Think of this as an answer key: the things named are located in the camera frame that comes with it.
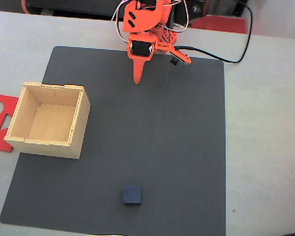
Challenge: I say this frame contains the dark blue cube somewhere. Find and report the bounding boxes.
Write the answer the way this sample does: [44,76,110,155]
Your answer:
[123,185,142,206]

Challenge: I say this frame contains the open wooden box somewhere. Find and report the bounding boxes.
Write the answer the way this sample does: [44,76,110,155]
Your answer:
[3,82,91,160]

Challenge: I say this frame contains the dark grey mat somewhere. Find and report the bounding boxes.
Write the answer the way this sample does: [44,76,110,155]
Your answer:
[0,46,227,236]

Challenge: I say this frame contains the plain red sheet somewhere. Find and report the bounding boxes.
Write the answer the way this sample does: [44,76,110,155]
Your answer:
[190,15,248,34]

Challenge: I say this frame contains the red board with cut-outs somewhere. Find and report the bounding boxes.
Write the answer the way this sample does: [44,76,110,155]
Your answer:
[0,92,20,153]

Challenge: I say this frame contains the orange camera mount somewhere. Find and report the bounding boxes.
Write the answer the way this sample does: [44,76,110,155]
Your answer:
[156,41,193,65]

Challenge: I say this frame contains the white servo wires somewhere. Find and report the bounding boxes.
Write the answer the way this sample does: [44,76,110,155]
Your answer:
[111,0,190,43]

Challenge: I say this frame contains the black camera cable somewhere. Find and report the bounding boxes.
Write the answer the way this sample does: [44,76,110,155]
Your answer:
[174,0,253,64]

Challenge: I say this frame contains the orange cable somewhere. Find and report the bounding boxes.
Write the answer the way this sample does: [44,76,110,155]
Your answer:
[21,0,31,15]

